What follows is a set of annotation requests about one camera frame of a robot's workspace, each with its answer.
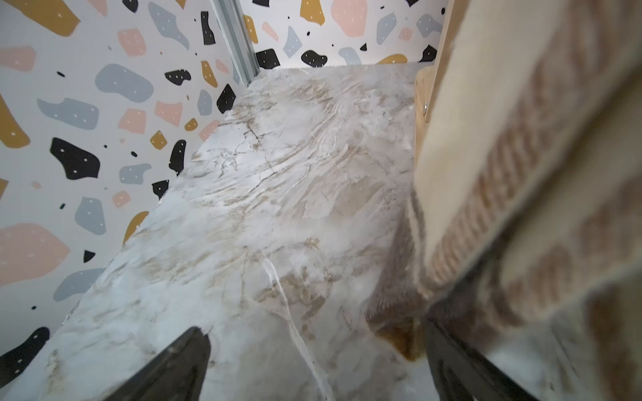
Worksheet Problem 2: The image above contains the wooden clothes rack frame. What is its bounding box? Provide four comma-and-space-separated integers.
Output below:
414, 1, 461, 166

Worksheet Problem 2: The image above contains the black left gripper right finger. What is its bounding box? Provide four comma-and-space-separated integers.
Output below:
425, 320, 536, 401

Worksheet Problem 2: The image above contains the brown plaid fringed scarf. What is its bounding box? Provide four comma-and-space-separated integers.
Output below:
365, 1, 641, 400

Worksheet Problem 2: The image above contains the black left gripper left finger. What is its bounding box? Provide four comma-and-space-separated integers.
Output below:
106, 327, 212, 401

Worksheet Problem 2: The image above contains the aluminium corner post left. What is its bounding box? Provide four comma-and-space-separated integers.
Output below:
211, 0, 259, 88

